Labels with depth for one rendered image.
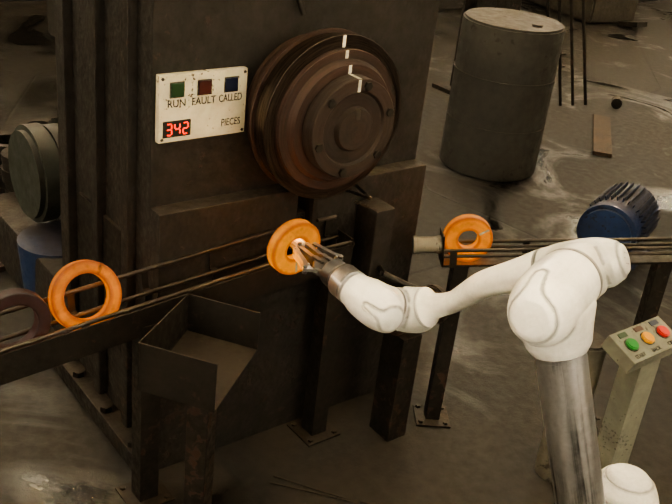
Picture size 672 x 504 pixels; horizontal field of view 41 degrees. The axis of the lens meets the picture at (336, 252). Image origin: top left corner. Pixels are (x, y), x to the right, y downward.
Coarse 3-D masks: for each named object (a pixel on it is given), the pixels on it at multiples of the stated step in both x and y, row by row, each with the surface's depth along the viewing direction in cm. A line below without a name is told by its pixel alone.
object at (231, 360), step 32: (160, 320) 223; (192, 320) 239; (224, 320) 236; (256, 320) 233; (160, 352) 213; (192, 352) 233; (224, 352) 234; (160, 384) 217; (192, 384) 214; (224, 384) 223; (192, 416) 234; (192, 448) 239; (192, 480) 244
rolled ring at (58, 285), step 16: (64, 272) 228; (80, 272) 230; (96, 272) 232; (112, 272) 235; (64, 288) 228; (112, 288) 235; (64, 304) 228; (112, 304) 236; (64, 320) 229; (80, 320) 231
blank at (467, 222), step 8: (464, 216) 284; (472, 216) 284; (448, 224) 286; (456, 224) 284; (464, 224) 284; (472, 224) 284; (480, 224) 284; (488, 224) 286; (448, 232) 285; (456, 232) 285; (480, 232) 286; (488, 232) 286; (448, 240) 286; (456, 240) 287; (480, 240) 287; (488, 240) 287; (448, 248) 288; (456, 248) 288; (464, 248) 288
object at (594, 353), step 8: (600, 336) 279; (592, 344) 274; (600, 344) 274; (592, 352) 272; (600, 352) 273; (592, 360) 273; (600, 360) 274; (592, 368) 275; (600, 368) 277; (592, 376) 276; (592, 384) 278; (592, 392) 280; (544, 432) 293; (544, 440) 293; (544, 448) 293; (544, 456) 293; (536, 464) 298; (544, 464) 294; (536, 472) 298; (544, 472) 295
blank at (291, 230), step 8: (288, 224) 238; (296, 224) 238; (304, 224) 239; (312, 224) 242; (280, 232) 237; (288, 232) 237; (296, 232) 239; (304, 232) 240; (312, 232) 242; (272, 240) 237; (280, 240) 236; (288, 240) 238; (304, 240) 243; (312, 240) 244; (320, 240) 246; (272, 248) 237; (280, 248) 238; (272, 256) 238; (280, 256) 239; (288, 256) 244; (272, 264) 240; (280, 264) 241; (288, 264) 242; (296, 264) 244; (280, 272) 242; (288, 272) 244; (296, 272) 246
